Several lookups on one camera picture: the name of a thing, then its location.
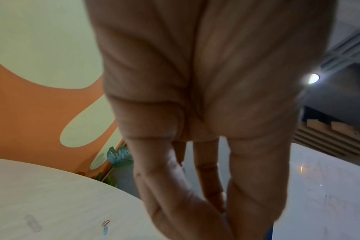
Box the person's left hand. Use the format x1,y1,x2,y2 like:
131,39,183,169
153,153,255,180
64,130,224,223
84,0,338,240

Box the round ceiling light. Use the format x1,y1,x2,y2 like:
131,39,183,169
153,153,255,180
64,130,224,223
302,72,322,85

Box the green plant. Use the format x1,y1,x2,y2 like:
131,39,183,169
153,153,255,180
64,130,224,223
95,172,118,188

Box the grey ceiling pipes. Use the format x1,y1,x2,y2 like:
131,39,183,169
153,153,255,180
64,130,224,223
320,28,360,71

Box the wooden slat panel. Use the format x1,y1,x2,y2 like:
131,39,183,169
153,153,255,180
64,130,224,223
293,106,360,157

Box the clear plastic piece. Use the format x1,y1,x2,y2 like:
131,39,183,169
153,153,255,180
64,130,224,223
24,214,41,233

